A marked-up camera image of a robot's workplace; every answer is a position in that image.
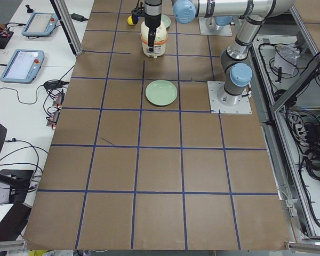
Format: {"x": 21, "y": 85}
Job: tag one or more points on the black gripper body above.
{"x": 152, "y": 21}

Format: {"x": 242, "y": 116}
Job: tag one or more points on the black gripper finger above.
{"x": 151, "y": 39}

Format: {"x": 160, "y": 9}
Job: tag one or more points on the cream rice cooker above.
{"x": 160, "y": 41}

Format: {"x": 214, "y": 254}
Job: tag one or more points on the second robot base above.
{"x": 219, "y": 25}

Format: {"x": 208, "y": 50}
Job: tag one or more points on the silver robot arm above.
{"x": 254, "y": 13}

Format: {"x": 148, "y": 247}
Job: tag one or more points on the green plate near cooker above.
{"x": 166, "y": 20}

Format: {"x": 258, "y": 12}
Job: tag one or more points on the yellow toy fruit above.
{"x": 130, "y": 21}

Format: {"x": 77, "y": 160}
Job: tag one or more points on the black power adapter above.
{"x": 78, "y": 17}

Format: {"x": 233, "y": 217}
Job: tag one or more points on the teach pendant far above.
{"x": 40, "y": 25}

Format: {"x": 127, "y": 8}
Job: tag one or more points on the teach pendant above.
{"x": 23, "y": 66}
{"x": 40, "y": 25}

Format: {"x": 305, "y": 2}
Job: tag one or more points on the teach pendant near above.
{"x": 23, "y": 66}

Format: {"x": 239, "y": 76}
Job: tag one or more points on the brown paper mat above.
{"x": 123, "y": 173}

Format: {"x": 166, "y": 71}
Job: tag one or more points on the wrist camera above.
{"x": 138, "y": 12}

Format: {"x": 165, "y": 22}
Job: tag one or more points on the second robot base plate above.
{"x": 203, "y": 28}

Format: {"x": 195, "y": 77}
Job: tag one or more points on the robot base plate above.
{"x": 223, "y": 103}

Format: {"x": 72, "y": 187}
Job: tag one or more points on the aluminium frame post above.
{"x": 65, "y": 20}

